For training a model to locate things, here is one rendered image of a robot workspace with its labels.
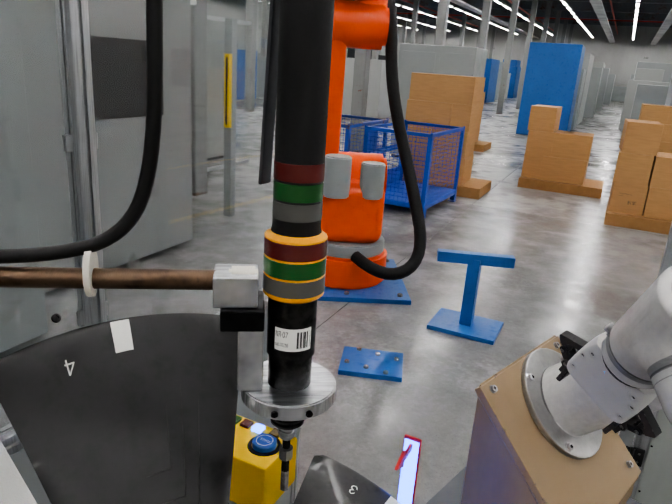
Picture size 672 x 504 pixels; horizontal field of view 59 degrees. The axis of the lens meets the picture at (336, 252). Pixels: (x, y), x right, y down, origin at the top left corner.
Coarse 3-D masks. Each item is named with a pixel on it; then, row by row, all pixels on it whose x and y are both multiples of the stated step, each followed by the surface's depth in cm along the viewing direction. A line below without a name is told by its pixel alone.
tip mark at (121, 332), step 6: (114, 324) 56; (120, 324) 56; (126, 324) 56; (114, 330) 56; (120, 330) 56; (126, 330) 56; (114, 336) 55; (120, 336) 55; (126, 336) 56; (114, 342) 55; (120, 342) 55; (126, 342) 55; (132, 342) 55; (120, 348) 55; (126, 348) 55; (132, 348) 55
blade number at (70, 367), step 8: (72, 352) 54; (56, 360) 53; (64, 360) 53; (72, 360) 53; (80, 360) 53; (64, 368) 53; (72, 368) 53; (80, 368) 53; (64, 376) 53; (72, 376) 53; (80, 376) 53; (64, 384) 52
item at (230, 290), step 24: (216, 264) 41; (240, 264) 42; (216, 288) 39; (240, 288) 39; (240, 312) 39; (264, 312) 40; (240, 336) 40; (240, 360) 41; (240, 384) 41; (264, 384) 43; (312, 384) 43; (264, 408) 41; (288, 408) 40; (312, 408) 41
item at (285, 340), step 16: (272, 304) 40; (288, 304) 40; (304, 304) 40; (272, 320) 41; (288, 320) 40; (304, 320) 40; (272, 336) 41; (288, 336) 41; (304, 336) 41; (272, 352) 42; (288, 352) 41; (304, 352) 41; (272, 368) 42; (288, 368) 42; (304, 368) 42; (272, 384) 42; (288, 384) 42; (304, 384) 42
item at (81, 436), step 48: (96, 336) 55; (144, 336) 56; (192, 336) 57; (0, 384) 51; (48, 384) 52; (96, 384) 53; (144, 384) 53; (192, 384) 55; (48, 432) 51; (96, 432) 51; (144, 432) 51; (192, 432) 52; (48, 480) 49; (96, 480) 50; (144, 480) 50; (192, 480) 50
